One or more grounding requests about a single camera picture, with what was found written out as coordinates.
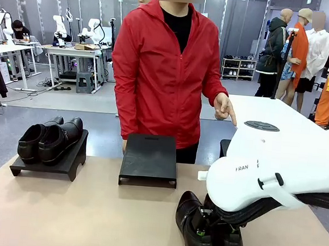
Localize grey step stool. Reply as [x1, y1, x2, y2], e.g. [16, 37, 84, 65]
[74, 71, 97, 95]

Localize person's right forearm red sleeve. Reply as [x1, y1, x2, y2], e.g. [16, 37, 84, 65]
[109, 76, 143, 142]

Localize figure in white shirt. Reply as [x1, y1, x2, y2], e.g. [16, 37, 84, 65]
[296, 10, 329, 96]

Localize cardboard box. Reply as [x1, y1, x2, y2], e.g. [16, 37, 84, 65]
[74, 43, 101, 52]

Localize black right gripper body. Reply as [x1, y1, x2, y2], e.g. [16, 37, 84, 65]
[206, 206, 248, 230]

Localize mannequin in orange with hat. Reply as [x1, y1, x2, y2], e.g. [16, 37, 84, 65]
[274, 6, 314, 109]

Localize white lab table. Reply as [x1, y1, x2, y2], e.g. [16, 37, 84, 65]
[41, 42, 110, 93]
[0, 39, 41, 91]

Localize wooden shoe rack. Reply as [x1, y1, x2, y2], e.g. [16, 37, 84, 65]
[220, 56, 258, 83]

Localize person's left forearm red sleeve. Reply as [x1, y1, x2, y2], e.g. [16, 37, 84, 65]
[198, 65, 231, 109]

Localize chunky black leather shoe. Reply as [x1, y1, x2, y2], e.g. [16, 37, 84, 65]
[36, 114, 85, 169]
[16, 112, 65, 166]

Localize orange trousers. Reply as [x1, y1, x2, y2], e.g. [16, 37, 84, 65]
[313, 88, 329, 128]

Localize mannequin in dark green jacket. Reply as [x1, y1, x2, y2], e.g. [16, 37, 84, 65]
[253, 6, 294, 99]

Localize person's left hand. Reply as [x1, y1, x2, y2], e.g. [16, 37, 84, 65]
[211, 92, 240, 127]

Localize black tripod pole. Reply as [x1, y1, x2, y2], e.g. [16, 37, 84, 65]
[269, 26, 300, 101]

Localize black corrugated cable sleeve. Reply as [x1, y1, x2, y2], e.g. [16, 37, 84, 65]
[219, 184, 329, 231]

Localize person in red jacket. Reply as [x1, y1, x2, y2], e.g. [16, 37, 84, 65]
[104, 0, 238, 167]

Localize seated person in black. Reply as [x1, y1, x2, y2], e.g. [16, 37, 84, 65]
[10, 19, 33, 44]

